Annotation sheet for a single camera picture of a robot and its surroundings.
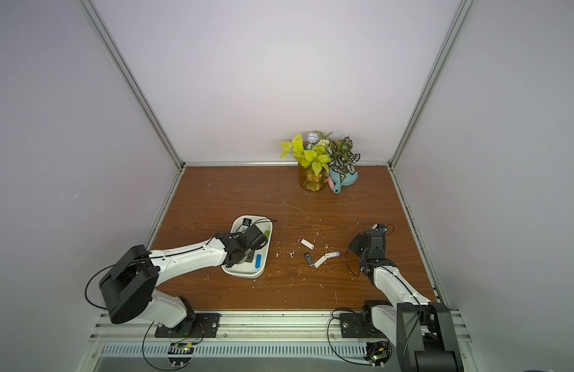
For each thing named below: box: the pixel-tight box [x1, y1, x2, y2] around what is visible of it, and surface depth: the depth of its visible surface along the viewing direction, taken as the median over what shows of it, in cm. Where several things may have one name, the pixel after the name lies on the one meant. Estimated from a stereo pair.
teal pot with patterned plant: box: [328, 135, 361, 194], surface depth 94 cm
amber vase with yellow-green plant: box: [279, 132, 332, 193], surface depth 95 cm
